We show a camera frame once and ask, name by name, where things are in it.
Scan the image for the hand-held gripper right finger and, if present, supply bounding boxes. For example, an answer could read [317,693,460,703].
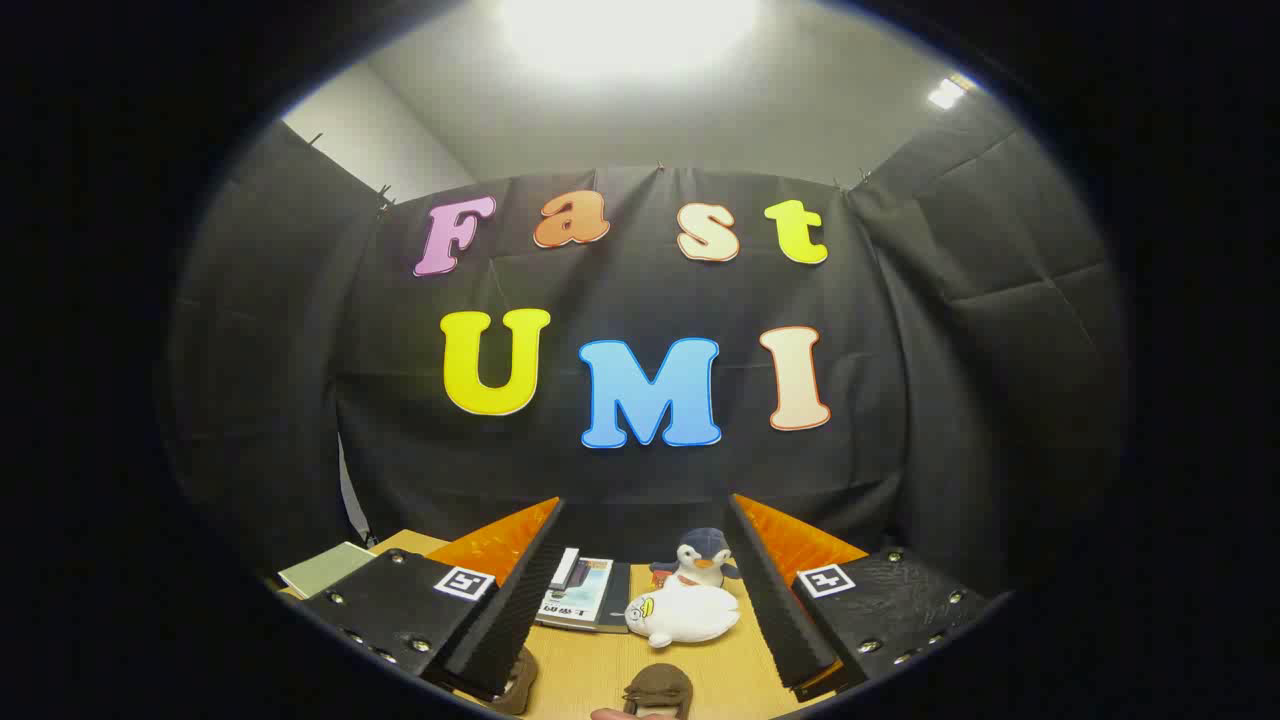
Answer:
[726,492,993,701]

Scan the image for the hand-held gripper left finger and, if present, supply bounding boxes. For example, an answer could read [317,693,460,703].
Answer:
[298,497,568,703]

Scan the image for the brown fuzzy shoe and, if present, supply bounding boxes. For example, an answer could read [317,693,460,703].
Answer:
[488,646,540,716]
[622,662,695,719]

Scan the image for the green fabric storage box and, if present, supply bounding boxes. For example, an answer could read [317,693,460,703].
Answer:
[278,541,379,601]

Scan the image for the book with sky photo cover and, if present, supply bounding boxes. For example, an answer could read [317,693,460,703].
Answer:
[535,557,615,629]

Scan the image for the penguin plush toy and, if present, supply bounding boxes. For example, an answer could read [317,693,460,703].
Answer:
[650,527,742,591]

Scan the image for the white duck plush toy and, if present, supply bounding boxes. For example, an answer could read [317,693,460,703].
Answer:
[624,582,742,650]

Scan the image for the black book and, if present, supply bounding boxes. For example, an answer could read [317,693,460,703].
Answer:
[600,562,633,635]

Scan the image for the small ceiling light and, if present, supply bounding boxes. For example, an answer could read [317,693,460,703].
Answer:
[926,72,979,112]

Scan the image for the large ceiling light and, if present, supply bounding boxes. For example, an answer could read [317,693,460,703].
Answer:
[495,0,766,86]

